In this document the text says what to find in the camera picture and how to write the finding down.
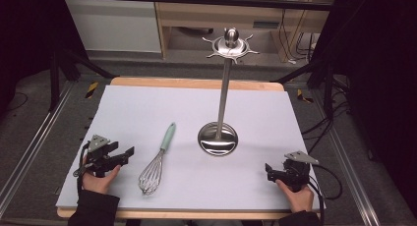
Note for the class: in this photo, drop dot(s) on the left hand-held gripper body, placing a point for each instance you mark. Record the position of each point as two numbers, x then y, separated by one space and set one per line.
98 150

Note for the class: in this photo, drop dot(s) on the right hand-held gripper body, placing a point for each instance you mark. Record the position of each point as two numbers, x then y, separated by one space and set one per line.
296 172

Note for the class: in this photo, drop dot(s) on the person's right hand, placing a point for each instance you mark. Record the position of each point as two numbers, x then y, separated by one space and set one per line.
300 198

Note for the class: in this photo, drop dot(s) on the person's left hand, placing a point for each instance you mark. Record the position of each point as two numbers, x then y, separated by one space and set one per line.
98 183

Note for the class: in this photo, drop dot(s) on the yellow black striped tape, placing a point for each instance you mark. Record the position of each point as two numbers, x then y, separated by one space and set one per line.
91 89
303 96

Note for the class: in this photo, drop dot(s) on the white table mat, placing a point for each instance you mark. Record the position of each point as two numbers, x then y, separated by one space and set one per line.
196 180

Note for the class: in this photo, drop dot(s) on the black metal stand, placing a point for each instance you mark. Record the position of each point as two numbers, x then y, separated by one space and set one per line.
324 78
57 75

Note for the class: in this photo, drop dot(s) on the steel utensil stand with hooks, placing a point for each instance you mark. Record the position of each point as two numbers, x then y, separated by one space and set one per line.
223 98

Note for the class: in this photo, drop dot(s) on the wooden table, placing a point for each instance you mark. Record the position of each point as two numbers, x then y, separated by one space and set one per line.
196 84

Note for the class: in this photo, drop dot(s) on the white panel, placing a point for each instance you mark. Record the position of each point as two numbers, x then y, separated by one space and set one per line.
114 26

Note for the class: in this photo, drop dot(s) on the wooden desk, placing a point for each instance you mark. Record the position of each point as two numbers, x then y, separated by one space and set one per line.
203 13

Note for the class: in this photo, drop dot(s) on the metal floor rail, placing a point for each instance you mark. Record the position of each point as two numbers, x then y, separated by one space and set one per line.
32 144
350 173

